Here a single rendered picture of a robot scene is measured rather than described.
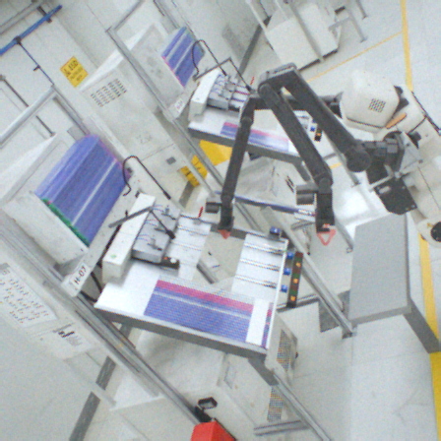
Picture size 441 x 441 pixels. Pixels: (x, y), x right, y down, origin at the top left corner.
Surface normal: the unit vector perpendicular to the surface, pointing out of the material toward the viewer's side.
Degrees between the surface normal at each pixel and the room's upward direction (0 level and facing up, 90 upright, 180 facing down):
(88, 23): 90
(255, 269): 44
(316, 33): 90
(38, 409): 90
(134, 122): 90
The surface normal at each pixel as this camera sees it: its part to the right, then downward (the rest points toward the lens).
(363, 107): -0.08, 0.57
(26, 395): 0.80, -0.33
